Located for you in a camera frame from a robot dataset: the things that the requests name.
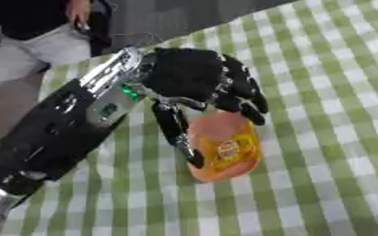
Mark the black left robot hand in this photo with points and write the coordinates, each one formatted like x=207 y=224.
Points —
x=187 y=73

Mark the person's hand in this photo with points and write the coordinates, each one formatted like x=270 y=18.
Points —
x=78 y=10

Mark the person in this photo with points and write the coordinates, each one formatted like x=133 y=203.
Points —
x=31 y=40

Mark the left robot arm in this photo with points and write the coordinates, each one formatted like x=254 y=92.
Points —
x=52 y=132

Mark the orange snack packet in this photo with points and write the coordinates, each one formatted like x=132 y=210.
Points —
x=227 y=147

